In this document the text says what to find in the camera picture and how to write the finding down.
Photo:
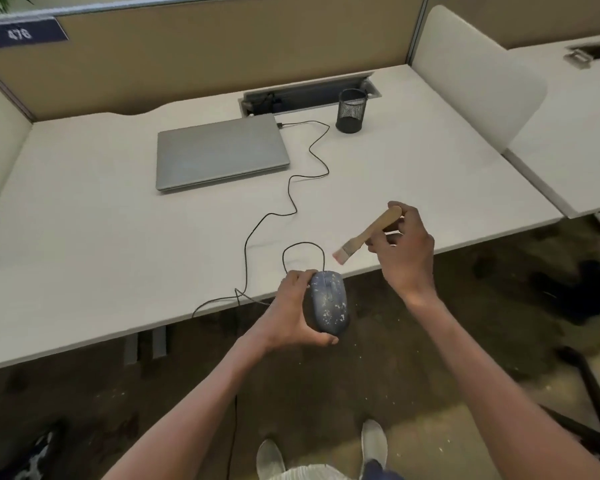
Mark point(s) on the grey closed laptop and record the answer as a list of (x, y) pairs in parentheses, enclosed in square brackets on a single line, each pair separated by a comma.
[(220, 152)]

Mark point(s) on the grey desk leg brackets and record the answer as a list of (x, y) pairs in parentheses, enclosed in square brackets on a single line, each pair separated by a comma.
[(146, 343)]

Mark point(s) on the person's right forearm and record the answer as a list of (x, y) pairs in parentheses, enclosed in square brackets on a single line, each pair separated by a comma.
[(500, 394)]

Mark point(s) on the white side divider panel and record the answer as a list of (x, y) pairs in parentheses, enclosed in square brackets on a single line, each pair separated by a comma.
[(0, 144)]

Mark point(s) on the black mesh pen holder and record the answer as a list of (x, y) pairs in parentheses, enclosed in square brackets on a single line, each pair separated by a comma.
[(352, 111)]

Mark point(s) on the blue number sign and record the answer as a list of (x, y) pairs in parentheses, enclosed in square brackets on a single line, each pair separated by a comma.
[(22, 32)]

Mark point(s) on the person's right white shoe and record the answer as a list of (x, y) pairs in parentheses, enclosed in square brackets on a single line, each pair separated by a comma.
[(374, 442)]

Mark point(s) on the person's left hand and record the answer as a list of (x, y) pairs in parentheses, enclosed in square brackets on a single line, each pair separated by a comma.
[(285, 314)]

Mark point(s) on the tan partition screen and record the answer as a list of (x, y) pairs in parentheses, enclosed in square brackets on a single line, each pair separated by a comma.
[(205, 49)]

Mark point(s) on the small wooden brush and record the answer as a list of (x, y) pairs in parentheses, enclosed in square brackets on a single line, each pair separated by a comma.
[(365, 235)]

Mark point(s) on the black office chair base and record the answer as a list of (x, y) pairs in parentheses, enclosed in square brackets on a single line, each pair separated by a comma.
[(587, 394)]

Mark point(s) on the person's right hand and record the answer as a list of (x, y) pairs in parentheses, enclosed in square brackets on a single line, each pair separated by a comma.
[(407, 254)]

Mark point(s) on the person's left white shoe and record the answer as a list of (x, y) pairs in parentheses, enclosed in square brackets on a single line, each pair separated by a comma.
[(270, 459)]

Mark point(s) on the white desk divider panel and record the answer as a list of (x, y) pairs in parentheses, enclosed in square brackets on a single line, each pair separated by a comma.
[(472, 79)]

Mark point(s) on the person's right fingers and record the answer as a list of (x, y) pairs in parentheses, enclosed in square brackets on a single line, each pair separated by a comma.
[(387, 229)]

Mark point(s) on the person's white shoe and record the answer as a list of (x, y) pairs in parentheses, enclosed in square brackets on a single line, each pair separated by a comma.
[(270, 459), (374, 442)]

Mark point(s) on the person's left thumb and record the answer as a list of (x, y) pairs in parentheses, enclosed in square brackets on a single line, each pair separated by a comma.
[(325, 340)]

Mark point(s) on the dusty dark computer mouse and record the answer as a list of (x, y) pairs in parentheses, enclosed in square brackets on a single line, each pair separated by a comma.
[(328, 302)]

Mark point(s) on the person's left forearm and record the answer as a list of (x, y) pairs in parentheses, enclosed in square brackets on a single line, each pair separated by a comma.
[(200, 409)]

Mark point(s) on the dark patterned object on floor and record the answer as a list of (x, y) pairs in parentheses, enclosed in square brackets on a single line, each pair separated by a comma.
[(30, 452)]

